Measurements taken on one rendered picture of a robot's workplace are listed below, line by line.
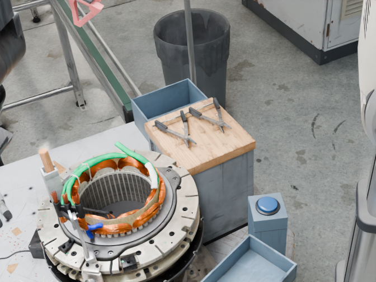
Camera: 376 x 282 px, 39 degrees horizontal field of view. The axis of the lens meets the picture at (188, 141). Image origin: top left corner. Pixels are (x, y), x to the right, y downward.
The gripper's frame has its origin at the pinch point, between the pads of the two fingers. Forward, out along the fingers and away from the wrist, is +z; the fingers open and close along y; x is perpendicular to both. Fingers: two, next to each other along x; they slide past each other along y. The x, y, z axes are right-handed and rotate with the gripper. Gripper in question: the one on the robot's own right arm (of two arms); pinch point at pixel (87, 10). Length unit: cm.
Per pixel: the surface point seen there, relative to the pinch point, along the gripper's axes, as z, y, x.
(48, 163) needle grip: 15.7, 26.7, 7.2
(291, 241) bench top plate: 30, 5, 67
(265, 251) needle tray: 9, 29, 50
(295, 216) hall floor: 98, -72, 106
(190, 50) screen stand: 57, -90, 30
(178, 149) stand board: 18.7, 4.8, 30.3
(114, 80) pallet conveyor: 66, -62, 9
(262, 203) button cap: 10, 17, 49
